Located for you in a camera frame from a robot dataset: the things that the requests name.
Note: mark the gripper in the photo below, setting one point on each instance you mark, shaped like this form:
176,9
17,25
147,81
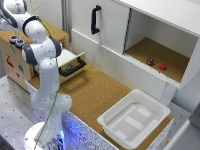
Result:
5,24

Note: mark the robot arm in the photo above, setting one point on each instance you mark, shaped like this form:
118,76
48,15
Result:
46,90

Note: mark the red button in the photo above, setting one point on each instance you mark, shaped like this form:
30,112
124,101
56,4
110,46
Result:
13,39

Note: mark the blue button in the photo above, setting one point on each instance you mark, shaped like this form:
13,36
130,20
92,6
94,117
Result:
20,42

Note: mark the wooden drawer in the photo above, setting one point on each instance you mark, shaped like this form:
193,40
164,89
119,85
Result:
68,57

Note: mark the white sliding door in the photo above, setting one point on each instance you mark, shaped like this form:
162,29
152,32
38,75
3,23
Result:
111,23

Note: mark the white cabinet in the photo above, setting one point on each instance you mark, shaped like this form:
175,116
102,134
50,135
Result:
110,63

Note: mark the purple block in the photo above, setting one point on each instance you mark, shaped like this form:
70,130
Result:
150,61

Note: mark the white plastic box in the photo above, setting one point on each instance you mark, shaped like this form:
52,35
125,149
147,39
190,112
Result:
135,120

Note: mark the pink block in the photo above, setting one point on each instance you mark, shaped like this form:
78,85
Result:
161,66

